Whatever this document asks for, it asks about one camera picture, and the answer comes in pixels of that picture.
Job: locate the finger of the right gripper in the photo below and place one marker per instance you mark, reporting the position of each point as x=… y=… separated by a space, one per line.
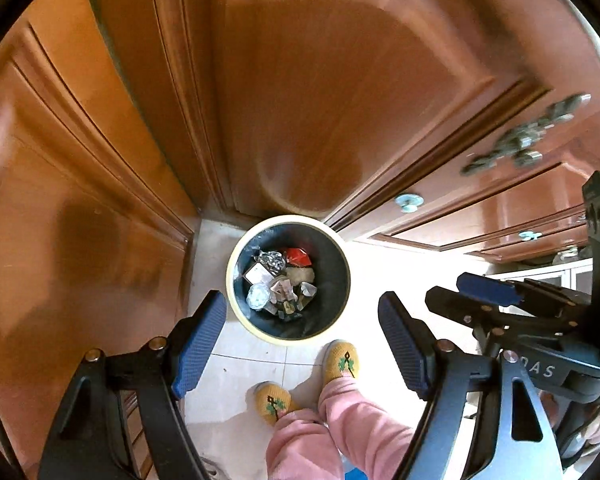
x=488 y=291
x=473 y=313

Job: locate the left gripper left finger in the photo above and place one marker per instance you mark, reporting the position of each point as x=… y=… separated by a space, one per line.
x=161 y=376

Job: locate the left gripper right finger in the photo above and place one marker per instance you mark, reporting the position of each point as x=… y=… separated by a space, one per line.
x=440 y=374

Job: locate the white small carton box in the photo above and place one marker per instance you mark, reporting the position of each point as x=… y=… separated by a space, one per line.
x=258 y=274

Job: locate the red snack wrapper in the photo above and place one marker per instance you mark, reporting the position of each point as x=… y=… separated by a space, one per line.
x=298 y=257

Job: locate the yellow rimmed trash bin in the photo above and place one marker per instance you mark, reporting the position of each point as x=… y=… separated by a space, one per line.
x=301 y=303

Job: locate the blue cabinet knob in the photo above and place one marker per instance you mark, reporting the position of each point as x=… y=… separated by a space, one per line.
x=409 y=202
x=528 y=236

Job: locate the right yellow slipper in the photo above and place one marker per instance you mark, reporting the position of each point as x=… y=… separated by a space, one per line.
x=340 y=361

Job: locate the yellow slipper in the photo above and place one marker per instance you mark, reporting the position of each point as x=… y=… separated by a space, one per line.
x=340 y=361
x=273 y=402

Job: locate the left yellow slipper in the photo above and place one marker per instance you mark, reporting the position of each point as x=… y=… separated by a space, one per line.
x=273 y=402

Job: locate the crumpled silver foil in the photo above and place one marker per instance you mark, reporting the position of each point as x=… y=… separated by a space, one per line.
x=273 y=261

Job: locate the pink trouser legs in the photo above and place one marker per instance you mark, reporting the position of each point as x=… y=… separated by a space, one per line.
x=309 y=444

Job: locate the brown wooden cabinet door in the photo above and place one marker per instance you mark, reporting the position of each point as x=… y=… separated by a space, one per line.
x=314 y=106

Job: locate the ornate metal cabinet handle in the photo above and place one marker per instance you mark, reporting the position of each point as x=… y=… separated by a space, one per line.
x=517 y=143

